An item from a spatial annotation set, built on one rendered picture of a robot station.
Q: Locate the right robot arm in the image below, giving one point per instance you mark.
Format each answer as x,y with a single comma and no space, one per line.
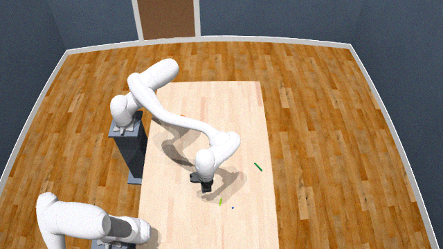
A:
85,221

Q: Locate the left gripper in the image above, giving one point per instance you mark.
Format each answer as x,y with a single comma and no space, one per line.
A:
206,183

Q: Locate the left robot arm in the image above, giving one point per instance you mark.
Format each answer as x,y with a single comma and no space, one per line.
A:
142,94

